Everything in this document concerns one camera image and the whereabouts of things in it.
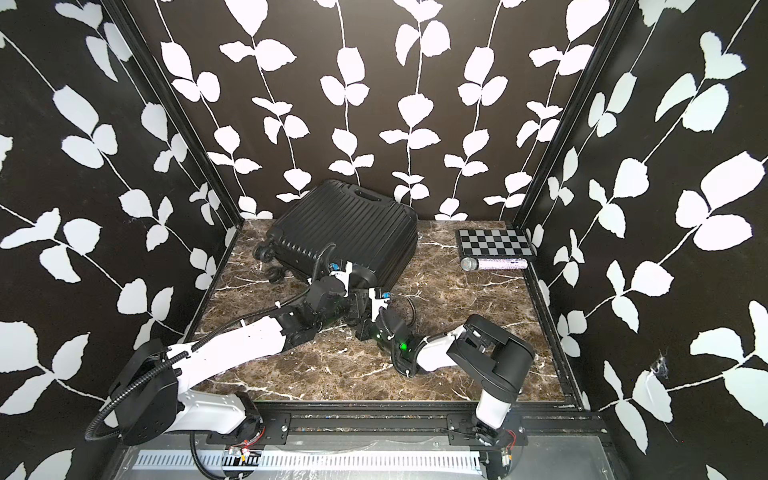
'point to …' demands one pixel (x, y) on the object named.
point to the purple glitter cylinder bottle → (471, 263)
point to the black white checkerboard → (494, 242)
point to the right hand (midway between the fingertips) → (348, 312)
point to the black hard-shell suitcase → (345, 221)
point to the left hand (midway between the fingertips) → (367, 287)
